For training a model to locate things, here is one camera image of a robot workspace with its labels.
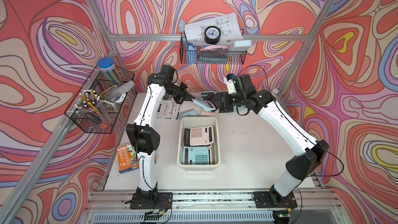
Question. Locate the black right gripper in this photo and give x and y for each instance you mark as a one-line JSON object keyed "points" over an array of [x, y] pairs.
{"points": [[226, 96]]}

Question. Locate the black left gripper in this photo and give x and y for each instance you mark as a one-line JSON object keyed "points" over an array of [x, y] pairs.
{"points": [[179, 99]]}

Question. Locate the light blue calculator face down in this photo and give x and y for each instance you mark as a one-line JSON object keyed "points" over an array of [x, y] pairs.
{"points": [[205, 105]]}

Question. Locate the black calculator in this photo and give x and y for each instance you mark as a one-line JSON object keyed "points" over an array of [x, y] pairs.
{"points": [[226, 109], [186, 137]]}

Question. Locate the cream plastic storage box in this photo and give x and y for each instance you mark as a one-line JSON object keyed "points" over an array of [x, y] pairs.
{"points": [[194, 122]]}

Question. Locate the pink calculator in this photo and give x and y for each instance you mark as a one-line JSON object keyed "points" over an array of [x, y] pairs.
{"points": [[208, 114], [202, 136]]}

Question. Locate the light blue calculator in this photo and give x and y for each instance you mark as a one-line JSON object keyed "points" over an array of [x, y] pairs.
{"points": [[187, 113]]}

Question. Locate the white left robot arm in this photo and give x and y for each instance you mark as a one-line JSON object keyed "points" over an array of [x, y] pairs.
{"points": [[142, 134]]}

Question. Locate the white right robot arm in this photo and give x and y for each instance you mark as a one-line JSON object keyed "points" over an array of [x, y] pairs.
{"points": [[308, 152]]}

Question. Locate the teal calculator at back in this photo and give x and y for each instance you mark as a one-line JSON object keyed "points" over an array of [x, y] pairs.
{"points": [[206, 95]]}

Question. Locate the white box in side basket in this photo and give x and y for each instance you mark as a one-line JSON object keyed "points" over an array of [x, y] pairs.
{"points": [[119, 94]]}

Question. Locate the design weekly magazine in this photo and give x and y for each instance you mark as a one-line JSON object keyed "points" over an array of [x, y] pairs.
{"points": [[168, 109]]}

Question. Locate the white device in basket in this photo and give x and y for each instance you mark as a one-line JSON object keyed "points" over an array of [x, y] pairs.
{"points": [[241, 45]]}

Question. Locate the black round clock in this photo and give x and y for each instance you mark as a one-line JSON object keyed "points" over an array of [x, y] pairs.
{"points": [[212, 35]]}

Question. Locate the white paper drawing sheet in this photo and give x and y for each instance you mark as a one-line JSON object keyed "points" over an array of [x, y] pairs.
{"points": [[228, 25]]}

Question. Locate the blue lid pencil jar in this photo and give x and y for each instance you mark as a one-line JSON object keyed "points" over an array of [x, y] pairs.
{"points": [[107, 66]]}

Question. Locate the colourful treehouse book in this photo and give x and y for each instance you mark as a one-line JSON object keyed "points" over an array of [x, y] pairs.
{"points": [[127, 158]]}

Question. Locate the clear cup of pens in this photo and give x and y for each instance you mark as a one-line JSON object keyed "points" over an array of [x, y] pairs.
{"points": [[91, 106]]}

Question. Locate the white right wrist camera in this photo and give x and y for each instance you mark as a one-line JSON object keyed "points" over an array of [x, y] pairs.
{"points": [[228, 80]]}

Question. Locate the black wire side basket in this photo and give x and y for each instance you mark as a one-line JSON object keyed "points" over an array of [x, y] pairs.
{"points": [[99, 83]]}

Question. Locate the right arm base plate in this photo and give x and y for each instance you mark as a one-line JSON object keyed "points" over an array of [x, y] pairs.
{"points": [[267, 199]]}

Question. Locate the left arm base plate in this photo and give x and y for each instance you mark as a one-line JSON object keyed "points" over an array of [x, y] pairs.
{"points": [[150, 200]]}

